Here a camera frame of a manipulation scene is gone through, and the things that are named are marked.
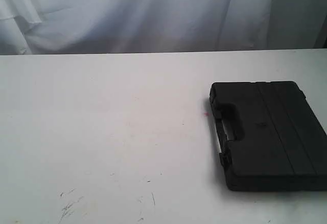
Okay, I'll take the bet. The black plastic tool case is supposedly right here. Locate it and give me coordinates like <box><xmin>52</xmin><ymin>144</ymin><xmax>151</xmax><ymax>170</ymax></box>
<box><xmin>209</xmin><ymin>81</ymin><xmax>326</xmax><ymax>192</ymax></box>

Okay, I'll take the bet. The white backdrop curtain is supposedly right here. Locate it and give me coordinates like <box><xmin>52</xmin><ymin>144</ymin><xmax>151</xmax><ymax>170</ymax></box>
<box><xmin>1</xmin><ymin>0</ymin><xmax>326</xmax><ymax>55</ymax></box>

